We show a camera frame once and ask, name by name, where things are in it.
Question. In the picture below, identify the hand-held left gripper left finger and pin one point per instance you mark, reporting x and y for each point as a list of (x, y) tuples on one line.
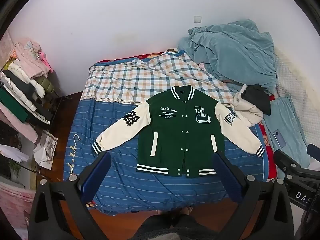
[(96, 178)]

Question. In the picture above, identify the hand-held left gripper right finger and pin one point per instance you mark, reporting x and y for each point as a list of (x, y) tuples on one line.
[(228, 178)]

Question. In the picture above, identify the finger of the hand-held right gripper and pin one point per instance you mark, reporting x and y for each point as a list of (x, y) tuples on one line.
[(287, 161), (314, 155)]

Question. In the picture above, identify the green varsity jacket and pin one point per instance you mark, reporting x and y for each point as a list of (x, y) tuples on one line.
[(170, 135)]

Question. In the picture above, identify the black clothes rack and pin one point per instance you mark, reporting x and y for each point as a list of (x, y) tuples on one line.
[(56, 105)]

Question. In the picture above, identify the row of hanging clothes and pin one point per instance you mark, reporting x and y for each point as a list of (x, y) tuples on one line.
[(17, 97)]

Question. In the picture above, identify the smartphone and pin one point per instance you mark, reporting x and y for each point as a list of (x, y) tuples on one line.
[(279, 138)]

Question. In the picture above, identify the red patterned sheet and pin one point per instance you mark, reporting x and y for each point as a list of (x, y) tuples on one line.
[(265, 140)]

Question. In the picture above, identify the teal pillow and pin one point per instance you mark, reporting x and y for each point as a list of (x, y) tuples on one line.
[(282, 115)]

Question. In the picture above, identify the white paper bag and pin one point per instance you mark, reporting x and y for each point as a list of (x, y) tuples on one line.
[(46, 150)]

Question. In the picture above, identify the blue striped bed sheet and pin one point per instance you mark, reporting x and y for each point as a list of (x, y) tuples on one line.
[(112, 120)]

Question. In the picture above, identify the cream garment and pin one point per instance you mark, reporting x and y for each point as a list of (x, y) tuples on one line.
[(246, 113)]

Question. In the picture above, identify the dark grey garment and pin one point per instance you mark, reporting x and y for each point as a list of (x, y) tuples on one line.
[(260, 100)]

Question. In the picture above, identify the white quilted headboard cover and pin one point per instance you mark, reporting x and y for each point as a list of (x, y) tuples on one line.
[(297, 85)]

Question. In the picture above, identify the person's legs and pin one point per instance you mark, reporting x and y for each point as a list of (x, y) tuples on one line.
[(167, 227)]

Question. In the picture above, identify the pink cloth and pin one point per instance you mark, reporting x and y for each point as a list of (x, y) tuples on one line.
[(15, 205)]

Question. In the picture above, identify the white cloth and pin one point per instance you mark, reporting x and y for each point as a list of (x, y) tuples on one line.
[(12, 152)]

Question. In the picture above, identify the plaid blanket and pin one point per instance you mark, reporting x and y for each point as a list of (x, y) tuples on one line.
[(130, 80)]

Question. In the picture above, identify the teal blanket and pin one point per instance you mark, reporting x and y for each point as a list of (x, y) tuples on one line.
[(230, 50)]

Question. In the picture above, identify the pink fluffy garment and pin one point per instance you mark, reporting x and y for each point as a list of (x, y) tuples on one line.
[(30, 60)]

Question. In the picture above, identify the white wall switch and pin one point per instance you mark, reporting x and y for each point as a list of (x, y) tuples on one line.
[(198, 19)]

